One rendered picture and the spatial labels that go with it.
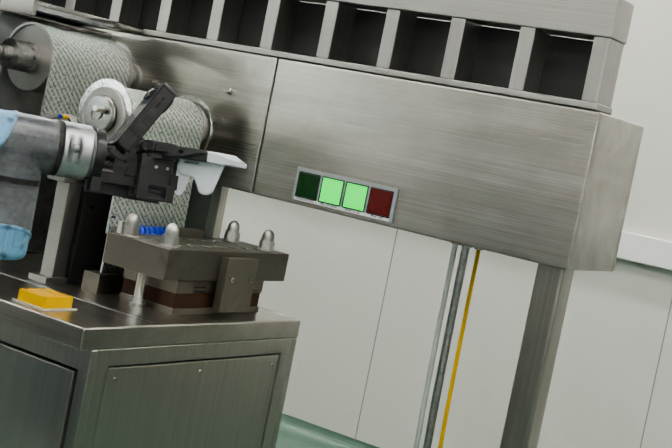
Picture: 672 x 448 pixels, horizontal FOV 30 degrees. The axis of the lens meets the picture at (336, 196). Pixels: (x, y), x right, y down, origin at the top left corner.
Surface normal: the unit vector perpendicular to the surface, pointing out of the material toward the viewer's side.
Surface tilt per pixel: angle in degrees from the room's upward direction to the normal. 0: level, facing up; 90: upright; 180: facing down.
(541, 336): 90
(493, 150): 90
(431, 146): 90
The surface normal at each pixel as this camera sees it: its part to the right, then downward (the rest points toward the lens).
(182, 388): 0.82, 0.20
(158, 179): 0.42, 0.00
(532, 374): -0.54, -0.06
